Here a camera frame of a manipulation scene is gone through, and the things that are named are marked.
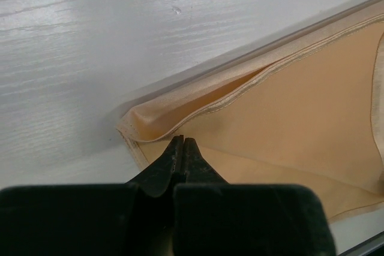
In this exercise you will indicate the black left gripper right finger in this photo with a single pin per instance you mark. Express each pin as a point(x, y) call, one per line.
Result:
point(213, 217)

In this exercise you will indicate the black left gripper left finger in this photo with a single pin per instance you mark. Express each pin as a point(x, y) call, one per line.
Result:
point(92, 219)

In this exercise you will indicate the beige cloth napkin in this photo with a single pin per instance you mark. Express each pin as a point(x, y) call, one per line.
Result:
point(310, 114)

